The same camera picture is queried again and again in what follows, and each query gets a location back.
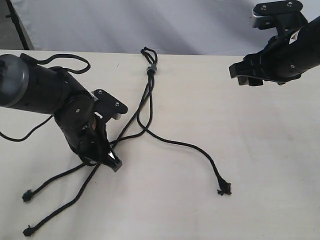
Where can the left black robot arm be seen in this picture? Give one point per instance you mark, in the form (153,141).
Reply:
(27,85)

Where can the black stand pole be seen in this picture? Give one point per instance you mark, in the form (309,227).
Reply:
(16,21)

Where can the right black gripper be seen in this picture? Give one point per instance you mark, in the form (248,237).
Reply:
(276,65)

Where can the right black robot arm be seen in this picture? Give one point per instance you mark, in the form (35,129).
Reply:
(303,49)

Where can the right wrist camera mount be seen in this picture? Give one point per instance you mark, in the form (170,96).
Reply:
(282,15)

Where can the grey cable tie band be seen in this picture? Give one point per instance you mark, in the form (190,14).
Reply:
(151,69)

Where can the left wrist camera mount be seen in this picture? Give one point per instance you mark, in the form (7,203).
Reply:
(107,106)

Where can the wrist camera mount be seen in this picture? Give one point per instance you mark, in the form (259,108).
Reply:
(107,106)
(282,15)

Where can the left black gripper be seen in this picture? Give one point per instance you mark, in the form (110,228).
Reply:
(92,146)

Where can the white backdrop cloth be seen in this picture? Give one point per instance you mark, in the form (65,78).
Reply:
(183,27)

